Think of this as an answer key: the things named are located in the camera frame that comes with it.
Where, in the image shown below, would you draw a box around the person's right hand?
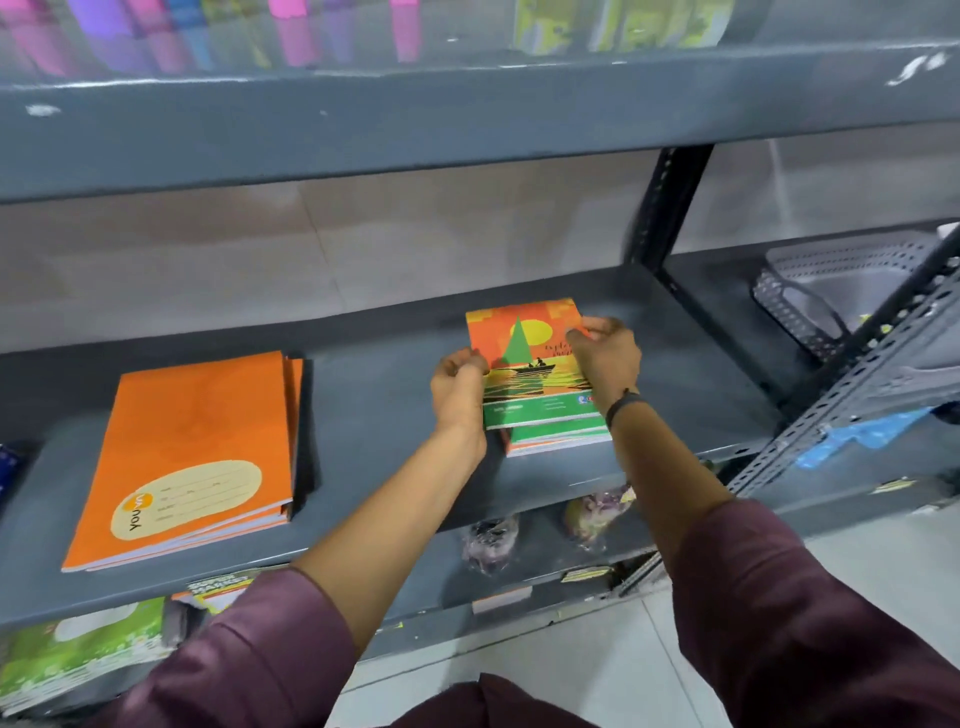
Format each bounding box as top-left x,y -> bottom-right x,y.
565,315 -> 643,411

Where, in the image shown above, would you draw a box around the grey metal shelf rack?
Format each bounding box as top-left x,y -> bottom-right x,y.
0,0 -> 960,721

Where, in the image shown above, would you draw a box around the green white notebook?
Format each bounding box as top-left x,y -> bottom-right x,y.
0,597 -> 172,716

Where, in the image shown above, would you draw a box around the row of pink purple items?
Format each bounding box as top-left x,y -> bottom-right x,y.
0,0 -> 426,78

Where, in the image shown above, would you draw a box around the person's left hand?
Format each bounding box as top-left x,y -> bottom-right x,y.
430,348 -> 491,453

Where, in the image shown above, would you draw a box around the maroon shirt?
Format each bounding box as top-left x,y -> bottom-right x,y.
82,498 -> 960,728

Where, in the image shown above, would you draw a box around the yellow green packets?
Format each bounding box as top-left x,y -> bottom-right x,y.
513,0 -> 738,57

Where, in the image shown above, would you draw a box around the black wristband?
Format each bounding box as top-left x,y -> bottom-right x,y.
603,389 -> 651,432

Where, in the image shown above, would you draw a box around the plain orange notebook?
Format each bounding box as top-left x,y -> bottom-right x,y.
282,355 -> 306,519

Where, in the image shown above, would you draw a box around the grey perforated plastic basket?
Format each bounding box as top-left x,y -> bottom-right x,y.
751,228 -> 957,363

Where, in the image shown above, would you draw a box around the blue plastic wrapper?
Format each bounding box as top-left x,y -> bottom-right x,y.
793,407 -> 933,471

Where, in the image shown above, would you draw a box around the orange green sunset notebook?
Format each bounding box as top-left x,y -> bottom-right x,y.
465,297 -> 601,431

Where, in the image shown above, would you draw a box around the clear plastic packet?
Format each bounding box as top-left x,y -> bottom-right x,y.
460,513 -> 521,576
562,484 -> 638,554

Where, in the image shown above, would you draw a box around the person's right forearm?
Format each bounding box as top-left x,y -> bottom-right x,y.
607,401 -> 736,582

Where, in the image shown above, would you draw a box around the grey slotted angle rack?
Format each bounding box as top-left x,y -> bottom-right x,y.
615,225 -> 960,597

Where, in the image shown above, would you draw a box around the person's left forearm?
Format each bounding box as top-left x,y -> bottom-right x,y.
291,429 -> 489,655

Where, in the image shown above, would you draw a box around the orange notebook with cream label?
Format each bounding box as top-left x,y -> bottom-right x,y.
60,350 -> 295,573

